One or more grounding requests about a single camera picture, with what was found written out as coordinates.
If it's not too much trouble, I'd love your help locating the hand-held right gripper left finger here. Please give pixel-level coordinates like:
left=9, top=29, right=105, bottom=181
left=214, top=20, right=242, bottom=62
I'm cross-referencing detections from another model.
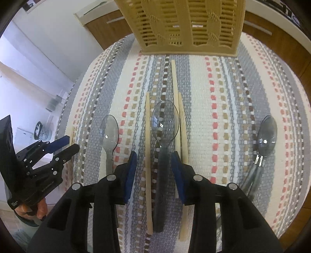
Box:
left=27, top=150, right=138, bottom=253

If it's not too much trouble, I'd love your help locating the wooden chopstick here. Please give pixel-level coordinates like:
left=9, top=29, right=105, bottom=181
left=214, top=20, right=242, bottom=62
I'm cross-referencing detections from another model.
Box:
left=145, top=91, right=154, bottom=235
left=178, top=92, right=190, bottom=242
left=66, top=126, right=75, bottom=192
left=171, top=60, right=181, bottom=156

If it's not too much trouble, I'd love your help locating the striped woven mat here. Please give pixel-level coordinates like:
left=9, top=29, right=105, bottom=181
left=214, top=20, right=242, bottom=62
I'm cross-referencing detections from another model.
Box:
left=55, top=32, right=308, bottom=253

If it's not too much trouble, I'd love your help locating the large clear plastic spoon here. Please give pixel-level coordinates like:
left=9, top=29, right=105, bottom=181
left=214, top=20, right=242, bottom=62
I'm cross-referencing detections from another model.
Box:
left=151, top=100, right=181, bottom=233

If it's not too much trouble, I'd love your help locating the grey perforated waste bin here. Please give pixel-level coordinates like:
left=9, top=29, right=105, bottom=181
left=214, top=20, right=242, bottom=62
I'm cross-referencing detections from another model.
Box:
left=34, top=121, right=52, bottom=141

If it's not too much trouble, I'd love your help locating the small clear plastic spoon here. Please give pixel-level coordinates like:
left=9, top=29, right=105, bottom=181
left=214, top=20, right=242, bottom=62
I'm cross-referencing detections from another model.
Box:
left=100, top=114, right=120, bottom=177

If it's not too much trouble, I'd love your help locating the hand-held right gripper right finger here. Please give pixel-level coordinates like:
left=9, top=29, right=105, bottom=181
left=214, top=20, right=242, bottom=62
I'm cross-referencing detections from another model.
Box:
left=171, top=151, right=283, bottom=253

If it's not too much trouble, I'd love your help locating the person's left hand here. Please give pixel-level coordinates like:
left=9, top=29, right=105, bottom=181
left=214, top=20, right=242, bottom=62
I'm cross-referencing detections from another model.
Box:
left=14, top=198, right=49, bottom=220

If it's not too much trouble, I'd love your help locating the grey clear plastic spoon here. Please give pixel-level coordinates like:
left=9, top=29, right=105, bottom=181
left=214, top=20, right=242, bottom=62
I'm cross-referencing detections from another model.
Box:
left=245, top=139, right=276, bottom=197
left=239, top=115, right=278, bottom=192

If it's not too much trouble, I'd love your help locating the tan plastic utensil basket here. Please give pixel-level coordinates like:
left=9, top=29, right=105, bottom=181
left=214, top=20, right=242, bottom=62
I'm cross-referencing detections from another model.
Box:
left=114, top=0, right=246, bottom=57

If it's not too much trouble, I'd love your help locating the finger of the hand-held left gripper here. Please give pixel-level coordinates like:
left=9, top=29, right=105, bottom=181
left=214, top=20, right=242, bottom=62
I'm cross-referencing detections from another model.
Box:
left=25, top=143, right=80, bottom=177
left=16, top=136, right=70, bottom=168

